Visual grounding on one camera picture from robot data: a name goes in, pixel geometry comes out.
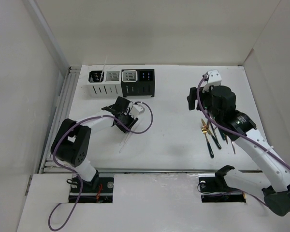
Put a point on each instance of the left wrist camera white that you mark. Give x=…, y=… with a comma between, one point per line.
x=136, y=110

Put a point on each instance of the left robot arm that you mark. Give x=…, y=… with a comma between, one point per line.
x=72, y=139

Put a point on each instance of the black utensil holder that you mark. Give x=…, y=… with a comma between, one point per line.
x=144, y=86

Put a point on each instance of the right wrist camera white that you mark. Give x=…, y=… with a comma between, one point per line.
x=212, y=78

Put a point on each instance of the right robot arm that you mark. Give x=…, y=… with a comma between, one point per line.
x=275, y=188

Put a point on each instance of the white insert cup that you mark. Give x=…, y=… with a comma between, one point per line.
x=129, y=76

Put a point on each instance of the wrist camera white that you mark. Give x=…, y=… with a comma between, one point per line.
x=212, y=78
x=136, y=110

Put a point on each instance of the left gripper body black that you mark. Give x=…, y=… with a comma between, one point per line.
x=127, y=120

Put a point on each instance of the aluminium rail left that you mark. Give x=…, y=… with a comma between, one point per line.
x=61, y=109

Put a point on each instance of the aluminium rail front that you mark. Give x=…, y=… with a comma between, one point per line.
x=152, y=171

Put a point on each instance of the aluminium rail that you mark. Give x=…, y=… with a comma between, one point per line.
x=152, y=171
x=61, y=109

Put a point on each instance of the white utensil holder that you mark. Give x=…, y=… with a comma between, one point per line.
x=110, y=87

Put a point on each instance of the black insert cup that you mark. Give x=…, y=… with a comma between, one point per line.
x=96, y=76

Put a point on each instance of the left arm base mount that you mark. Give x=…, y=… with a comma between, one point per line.
x=101, y=191

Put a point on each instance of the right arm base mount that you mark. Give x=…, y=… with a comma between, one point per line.
x=214, y=189

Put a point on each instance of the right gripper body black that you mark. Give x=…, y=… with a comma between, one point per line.
x=205, y=99

